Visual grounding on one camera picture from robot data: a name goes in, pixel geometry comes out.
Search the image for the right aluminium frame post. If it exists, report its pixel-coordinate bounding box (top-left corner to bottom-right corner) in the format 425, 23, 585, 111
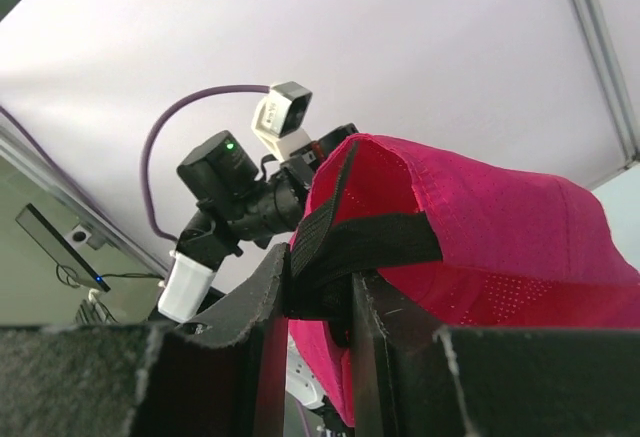
570, 0, 639, 162

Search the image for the magenta mesh cap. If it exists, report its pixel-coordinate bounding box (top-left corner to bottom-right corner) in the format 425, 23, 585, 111
287, 134, 639, 435

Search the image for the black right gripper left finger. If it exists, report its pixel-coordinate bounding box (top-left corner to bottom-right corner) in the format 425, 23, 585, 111
1, 244, 290, 436

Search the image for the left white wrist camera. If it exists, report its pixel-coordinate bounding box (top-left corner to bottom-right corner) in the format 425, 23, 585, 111
251, 81, 313, 162

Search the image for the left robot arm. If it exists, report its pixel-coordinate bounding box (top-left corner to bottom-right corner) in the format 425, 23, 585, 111
158, 124, 356, 436

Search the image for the black bar device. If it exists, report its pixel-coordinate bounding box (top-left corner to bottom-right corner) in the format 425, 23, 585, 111
15, 204, 111, 293

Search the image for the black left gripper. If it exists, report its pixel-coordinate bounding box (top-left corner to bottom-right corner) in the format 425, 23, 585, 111
280, 123, 359, 191

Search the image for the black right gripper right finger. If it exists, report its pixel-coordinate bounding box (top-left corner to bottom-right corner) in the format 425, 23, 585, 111
352, 275, 639, 436

